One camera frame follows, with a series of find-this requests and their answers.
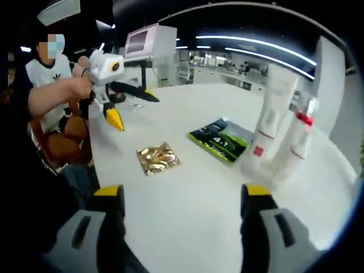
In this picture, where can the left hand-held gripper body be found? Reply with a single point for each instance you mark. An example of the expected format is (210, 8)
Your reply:
(105, 68)

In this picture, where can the gold foil skincare sachet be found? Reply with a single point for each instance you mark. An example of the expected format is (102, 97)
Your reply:
(157, 157)

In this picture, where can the white ceiling air conditioner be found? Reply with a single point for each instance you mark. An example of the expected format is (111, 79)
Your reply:
(59, 11)

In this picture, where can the white skincare tube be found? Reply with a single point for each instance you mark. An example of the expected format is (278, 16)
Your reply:
(280, 85)

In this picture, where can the white square pillar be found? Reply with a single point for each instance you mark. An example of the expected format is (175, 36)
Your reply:
(330, 85)

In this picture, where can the black standing desk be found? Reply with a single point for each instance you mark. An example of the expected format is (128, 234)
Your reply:
(143, 71)

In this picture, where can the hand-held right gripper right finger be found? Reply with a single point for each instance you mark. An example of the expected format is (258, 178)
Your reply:
(278, 236)

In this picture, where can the tall red-collared skincare bottle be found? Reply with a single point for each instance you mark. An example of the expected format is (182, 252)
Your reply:
(304, 119)

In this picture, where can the dark green skincare packet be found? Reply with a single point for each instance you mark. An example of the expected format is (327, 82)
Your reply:
(216, 139)

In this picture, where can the white framed monitor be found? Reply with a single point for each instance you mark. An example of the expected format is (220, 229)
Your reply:
(139, 42)

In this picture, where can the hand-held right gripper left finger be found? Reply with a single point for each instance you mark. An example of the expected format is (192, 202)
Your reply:
(82, 233)

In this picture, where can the white tall cabinet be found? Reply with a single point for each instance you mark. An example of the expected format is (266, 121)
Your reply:
(166, 54)

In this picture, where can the person's left hand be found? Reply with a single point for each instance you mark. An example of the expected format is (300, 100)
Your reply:
(81, 82)

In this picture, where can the row of white office desks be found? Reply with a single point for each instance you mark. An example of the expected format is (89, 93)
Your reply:
(221, 74)

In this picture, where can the person's blue jeans leg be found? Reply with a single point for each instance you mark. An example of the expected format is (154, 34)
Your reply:
(79, 182)

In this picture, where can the long white ceiling light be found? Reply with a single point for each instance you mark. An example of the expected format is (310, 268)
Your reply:
(256, 42)
(270, 58)

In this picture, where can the person's dark clothing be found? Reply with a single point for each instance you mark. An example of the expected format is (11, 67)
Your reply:
(22, 170)

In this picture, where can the white mesh office chair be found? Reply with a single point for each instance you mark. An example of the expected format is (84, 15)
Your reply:
(185, 71)

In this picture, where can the black rounded object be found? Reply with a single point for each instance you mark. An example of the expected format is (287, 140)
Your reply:
(118, 98)

